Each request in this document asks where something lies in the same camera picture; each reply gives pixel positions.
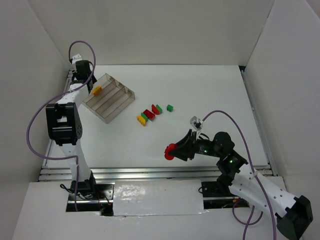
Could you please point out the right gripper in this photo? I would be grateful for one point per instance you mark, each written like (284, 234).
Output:
(189, 146)

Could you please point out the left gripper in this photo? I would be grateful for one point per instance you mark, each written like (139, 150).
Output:
(90, 81)

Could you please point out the red rounded lego brick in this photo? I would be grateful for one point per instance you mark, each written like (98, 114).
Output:
(167, 151)

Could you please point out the yellow rectangular lego brick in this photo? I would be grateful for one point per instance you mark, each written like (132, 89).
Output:
(96, 91)

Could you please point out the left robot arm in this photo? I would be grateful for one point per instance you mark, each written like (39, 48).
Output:
(65, 128)

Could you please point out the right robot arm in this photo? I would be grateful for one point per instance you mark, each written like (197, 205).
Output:
(292, 214)

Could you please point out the clear compartment organizer tray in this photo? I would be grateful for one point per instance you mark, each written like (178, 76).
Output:
(111, 101)

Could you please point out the small green lego brick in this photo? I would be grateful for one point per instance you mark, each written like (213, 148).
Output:
(169, 108)

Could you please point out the red rectangular lego brick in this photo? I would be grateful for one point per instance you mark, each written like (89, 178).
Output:
(149, 114)

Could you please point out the red half-round lego brick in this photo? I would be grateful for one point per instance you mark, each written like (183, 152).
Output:
(155, 109)

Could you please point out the green half-round lego brick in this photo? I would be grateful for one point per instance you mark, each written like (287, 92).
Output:
(159, 109)

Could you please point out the small yellow lego brick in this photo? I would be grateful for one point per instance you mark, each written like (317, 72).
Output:
(141, 120)

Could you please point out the white cover panel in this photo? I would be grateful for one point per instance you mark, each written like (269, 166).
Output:
(157, 198)

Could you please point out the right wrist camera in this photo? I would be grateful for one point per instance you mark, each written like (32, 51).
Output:
(197, 123)

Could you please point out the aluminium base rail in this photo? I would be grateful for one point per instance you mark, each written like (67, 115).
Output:
(124, 174)

